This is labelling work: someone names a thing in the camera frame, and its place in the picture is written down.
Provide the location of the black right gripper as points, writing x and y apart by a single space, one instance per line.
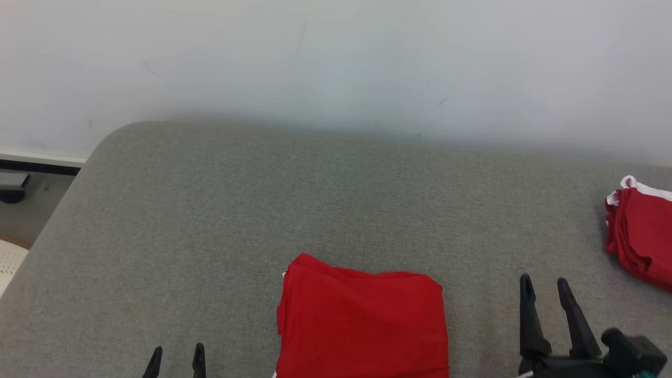
625 357

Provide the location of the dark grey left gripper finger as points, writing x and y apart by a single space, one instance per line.
155 365
199 362

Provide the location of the red shorts with white trim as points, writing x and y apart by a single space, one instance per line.
643 236

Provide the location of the red basketball jersey number 23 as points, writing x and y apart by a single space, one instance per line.
362 325

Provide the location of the white perforated basket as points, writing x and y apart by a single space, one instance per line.
9 265

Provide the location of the grey metal box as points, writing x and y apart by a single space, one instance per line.
11 181

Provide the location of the white skirting board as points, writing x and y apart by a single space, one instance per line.
37 157

